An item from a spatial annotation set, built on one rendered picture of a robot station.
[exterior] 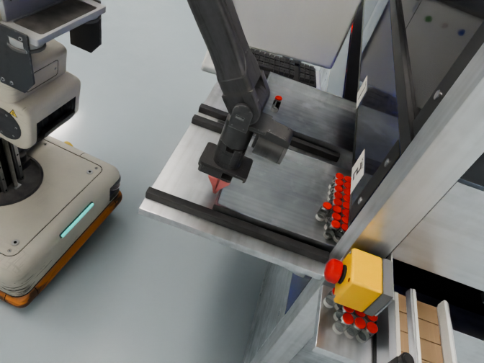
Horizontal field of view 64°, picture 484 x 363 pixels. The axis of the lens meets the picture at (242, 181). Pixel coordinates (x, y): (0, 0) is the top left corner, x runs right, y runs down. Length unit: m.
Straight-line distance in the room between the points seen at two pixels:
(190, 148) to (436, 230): 0.57
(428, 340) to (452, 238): 0.20
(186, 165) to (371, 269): 0.47
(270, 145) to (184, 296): 1.11
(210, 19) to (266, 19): 0.99
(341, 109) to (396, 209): 0.70
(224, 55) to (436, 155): 0.34
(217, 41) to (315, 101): 0.71
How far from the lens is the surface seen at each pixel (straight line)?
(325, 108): 1.28
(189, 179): 0.89
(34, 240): 1.53
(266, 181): 0.94
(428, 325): 0.83
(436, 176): 0.62
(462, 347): 0.99
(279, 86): 1.29
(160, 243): 1.84
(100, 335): 1.64
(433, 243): 0.72
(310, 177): 1.00
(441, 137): 0.58
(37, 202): 1.63
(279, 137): 0.70
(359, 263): 0.68
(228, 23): 0.61
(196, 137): 1.00
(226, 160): 0.76
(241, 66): 0.63
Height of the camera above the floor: 1.52
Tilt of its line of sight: 44 degrees down
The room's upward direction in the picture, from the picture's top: 20 degrees clockwise
